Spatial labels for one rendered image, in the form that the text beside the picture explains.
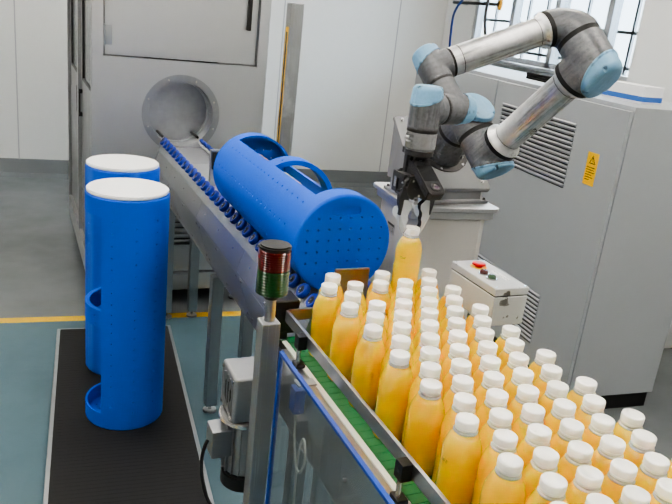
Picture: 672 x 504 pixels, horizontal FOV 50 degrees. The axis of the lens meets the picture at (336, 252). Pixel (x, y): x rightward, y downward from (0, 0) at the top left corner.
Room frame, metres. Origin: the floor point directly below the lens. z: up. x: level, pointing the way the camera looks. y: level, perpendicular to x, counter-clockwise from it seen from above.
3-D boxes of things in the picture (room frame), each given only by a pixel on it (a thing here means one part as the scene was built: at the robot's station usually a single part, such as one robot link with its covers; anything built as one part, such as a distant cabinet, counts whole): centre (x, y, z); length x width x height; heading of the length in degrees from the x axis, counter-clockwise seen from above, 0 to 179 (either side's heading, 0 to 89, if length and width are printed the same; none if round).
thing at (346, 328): (1.48, -0.04, 0.98); 0.07 x 0.07 x 0.17
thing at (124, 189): (2.41, 0.74, 1.03); 0.28 x 0.28 x 0.01
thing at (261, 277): (1.30, 0.12, 1.18); 0.06 x 0.06 x 0.05
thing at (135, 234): (2.41, 0.74, 0.59); 0.28 x 0.28 x 0.88
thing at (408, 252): (1.74, -0.18, 1.10); 0.07 x 0.07 x 0.17
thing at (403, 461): (1.06, -0.16, 0.94); 0.03 x 0.02 x 0.08; 25
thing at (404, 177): (1.76, -0.17, 1.33); 0.09 x 0.08 x 0.12; 25
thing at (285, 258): (1.30, 0.12, 1.23); 0.06 x 0.06 x 0.04
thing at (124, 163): (2.79, 0.88, 1.03); 0.28 x 0.28 x 0.01
